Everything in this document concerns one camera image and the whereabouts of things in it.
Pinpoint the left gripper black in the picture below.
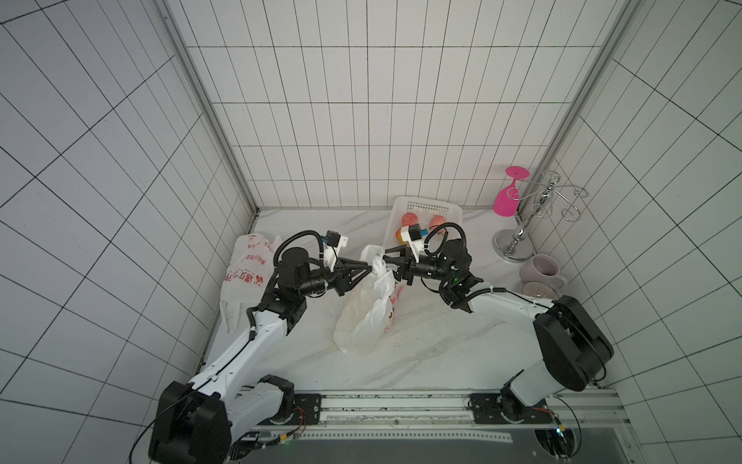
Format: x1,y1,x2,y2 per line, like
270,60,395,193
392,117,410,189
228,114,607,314
298,257,372,296

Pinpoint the white printed plastic bag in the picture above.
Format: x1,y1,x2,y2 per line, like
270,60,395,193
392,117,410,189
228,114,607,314
334,245,405,354

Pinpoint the white basket perforated plastic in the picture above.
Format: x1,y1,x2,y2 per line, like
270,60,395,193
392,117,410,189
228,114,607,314
383,196,463,249

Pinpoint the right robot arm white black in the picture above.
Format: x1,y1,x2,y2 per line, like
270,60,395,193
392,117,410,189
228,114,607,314
384,222,614,423

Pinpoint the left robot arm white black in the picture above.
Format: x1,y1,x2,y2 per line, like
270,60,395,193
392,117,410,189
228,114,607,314
147,230,385,463

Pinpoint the red peach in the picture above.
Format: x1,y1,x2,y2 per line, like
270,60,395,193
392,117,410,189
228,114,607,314
401,212,419,227

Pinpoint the pink peach with leaf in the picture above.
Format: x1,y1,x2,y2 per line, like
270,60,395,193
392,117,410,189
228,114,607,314
428,215,446,232

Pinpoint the metal glass rack stand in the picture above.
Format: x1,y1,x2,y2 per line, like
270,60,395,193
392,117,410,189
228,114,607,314
492,170,589,263

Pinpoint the stack of printed plastic bags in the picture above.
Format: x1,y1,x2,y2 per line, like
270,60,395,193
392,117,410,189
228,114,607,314
220,233,283,334

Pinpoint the pink wine glass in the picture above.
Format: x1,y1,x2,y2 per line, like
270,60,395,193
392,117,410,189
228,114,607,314
493,166,531,218

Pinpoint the pale pink mug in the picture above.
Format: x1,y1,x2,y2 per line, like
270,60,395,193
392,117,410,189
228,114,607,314
519,254,568,291

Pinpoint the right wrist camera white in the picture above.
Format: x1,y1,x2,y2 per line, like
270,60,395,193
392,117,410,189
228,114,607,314
401,224,426,262

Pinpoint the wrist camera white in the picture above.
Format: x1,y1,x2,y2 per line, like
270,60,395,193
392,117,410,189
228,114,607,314
401,224,426,262
323,230,348,273

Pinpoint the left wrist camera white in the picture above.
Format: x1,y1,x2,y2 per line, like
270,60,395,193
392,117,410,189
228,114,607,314
323,230,348,273

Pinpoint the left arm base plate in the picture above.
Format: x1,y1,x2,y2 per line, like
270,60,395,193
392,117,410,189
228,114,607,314
278,394,323,427

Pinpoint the aluminium mounting rail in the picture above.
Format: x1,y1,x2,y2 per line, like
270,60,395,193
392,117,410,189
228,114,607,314
259,389,629,437

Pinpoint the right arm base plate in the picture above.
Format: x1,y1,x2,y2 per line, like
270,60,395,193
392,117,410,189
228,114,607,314
468,392,553,425

